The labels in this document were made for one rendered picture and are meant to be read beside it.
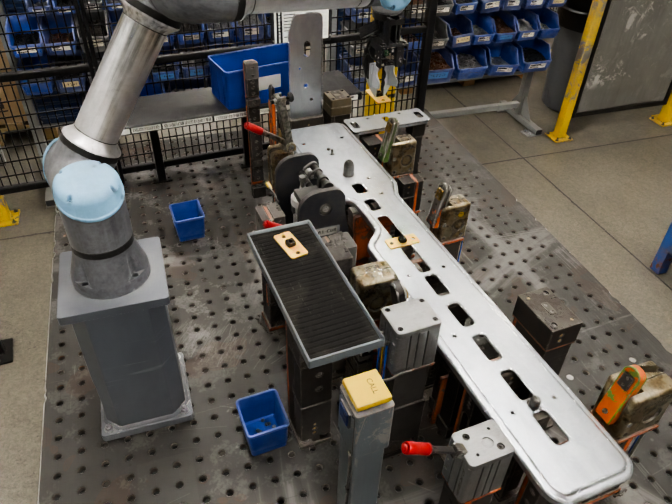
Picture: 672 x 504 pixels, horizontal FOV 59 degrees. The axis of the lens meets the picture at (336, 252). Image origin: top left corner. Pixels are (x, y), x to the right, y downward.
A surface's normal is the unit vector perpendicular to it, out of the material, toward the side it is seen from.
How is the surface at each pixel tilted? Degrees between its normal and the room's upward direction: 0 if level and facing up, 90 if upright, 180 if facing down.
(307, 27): 90
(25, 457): 0
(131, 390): 90
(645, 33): 89
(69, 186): 7
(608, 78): 90
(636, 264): 0
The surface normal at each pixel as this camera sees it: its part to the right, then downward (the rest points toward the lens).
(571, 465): 0.03, -0.78
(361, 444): 0.38, 0.59
